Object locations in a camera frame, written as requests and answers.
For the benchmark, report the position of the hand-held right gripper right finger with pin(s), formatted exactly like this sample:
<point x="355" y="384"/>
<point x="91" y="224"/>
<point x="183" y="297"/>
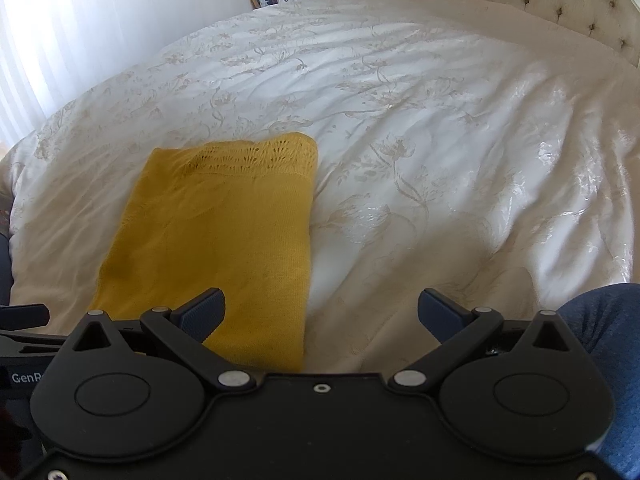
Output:
<point x="437" y="312"/>

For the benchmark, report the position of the white sheer curtain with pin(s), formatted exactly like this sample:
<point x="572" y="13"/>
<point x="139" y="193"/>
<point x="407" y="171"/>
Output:
<point x="75" y="35"/>

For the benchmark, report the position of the yellow knit sweater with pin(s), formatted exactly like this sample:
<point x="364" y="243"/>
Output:
<point x="215" y="240"/>

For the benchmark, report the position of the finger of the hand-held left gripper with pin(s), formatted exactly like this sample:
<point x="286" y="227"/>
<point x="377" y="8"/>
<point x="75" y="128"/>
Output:
<point x="25" y="316"/>

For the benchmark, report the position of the person's blue jeans leg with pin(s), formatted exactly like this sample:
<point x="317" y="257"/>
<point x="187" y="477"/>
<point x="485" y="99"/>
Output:
<point x="610" y="350"/>

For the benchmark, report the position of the white floral bedspread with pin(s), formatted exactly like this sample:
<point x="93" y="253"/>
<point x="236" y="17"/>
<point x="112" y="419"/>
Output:
<point x="425" y="135"/>

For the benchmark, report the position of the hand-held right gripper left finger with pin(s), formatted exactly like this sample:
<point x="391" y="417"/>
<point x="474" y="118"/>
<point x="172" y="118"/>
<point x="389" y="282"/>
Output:
<point x="205" y="312"/>

